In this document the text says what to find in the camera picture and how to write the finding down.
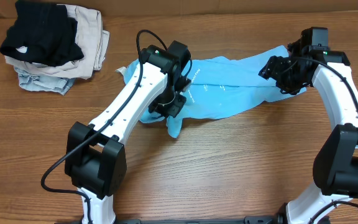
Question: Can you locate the beige folded garment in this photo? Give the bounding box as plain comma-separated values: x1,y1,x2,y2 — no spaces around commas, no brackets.
5,4,109,80

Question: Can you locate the light denim folded garment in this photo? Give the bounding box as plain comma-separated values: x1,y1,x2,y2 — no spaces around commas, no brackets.
14,67,75,95

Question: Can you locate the light blue printed t-shirt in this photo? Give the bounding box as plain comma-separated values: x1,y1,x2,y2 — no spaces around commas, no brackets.
114,45,308,139

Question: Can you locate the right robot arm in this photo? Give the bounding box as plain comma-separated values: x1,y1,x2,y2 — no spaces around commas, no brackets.
259,27,358,224

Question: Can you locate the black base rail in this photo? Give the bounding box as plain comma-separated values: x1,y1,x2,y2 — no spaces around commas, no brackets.
54,214,331,224

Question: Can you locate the black folded garment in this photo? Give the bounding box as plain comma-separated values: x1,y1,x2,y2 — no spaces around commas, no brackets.
0,1,83,67

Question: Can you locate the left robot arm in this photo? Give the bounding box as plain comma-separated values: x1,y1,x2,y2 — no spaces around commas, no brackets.
65,41,191,223

